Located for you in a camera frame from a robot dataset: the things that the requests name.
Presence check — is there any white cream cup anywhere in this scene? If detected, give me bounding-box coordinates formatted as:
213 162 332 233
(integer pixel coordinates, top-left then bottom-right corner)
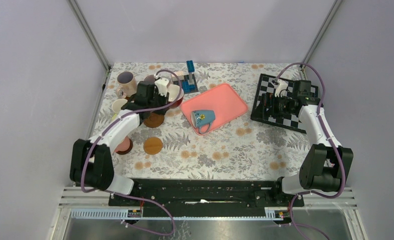
168 84 184 109

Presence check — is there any black white chessboard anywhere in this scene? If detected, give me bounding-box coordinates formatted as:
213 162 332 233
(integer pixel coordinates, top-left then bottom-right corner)
250 74 309 133

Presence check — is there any mauve mug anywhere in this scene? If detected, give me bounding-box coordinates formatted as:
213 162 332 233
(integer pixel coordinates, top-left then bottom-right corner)
144 74 157 84

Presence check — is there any yellow mug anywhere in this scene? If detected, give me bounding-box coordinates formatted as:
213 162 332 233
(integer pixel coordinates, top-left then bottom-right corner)
111 98 128 114

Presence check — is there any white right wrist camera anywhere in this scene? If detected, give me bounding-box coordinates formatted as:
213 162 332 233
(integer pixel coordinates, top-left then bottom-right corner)
273 78 288 98

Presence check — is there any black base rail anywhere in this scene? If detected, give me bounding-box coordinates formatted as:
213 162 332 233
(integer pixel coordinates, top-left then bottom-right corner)
109 178 304 218

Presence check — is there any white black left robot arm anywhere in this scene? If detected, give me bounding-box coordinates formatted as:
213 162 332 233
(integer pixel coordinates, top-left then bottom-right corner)
70 78 171 206

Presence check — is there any tall pink beige mug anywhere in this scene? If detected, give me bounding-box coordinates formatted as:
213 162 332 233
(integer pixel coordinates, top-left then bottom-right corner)
116 71 137 99

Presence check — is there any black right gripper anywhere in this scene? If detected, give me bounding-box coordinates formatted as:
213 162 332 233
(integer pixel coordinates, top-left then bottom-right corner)
250 93 295 120

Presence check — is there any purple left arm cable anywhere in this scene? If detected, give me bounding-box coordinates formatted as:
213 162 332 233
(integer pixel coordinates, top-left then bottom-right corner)
80 68 183 237

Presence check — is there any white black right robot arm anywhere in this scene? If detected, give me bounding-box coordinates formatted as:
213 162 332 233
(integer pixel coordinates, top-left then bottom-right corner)
260 79 353 206

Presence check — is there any light wooden coaster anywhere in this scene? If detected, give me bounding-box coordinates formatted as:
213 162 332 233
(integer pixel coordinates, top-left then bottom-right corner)
143 137 163 155

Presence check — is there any dark brown wooden coaster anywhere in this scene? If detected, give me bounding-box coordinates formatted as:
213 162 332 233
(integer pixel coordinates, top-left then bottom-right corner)
143 112 165 128

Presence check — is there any blue floral mug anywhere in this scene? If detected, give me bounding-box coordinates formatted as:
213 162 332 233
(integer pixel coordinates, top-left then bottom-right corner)
190 109 216 135

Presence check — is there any pink plastic tray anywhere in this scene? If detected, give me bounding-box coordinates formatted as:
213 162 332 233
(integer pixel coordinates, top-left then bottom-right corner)
180 83 248 136

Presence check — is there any building block model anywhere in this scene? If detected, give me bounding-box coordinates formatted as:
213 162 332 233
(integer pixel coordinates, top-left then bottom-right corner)
174 60 198 94

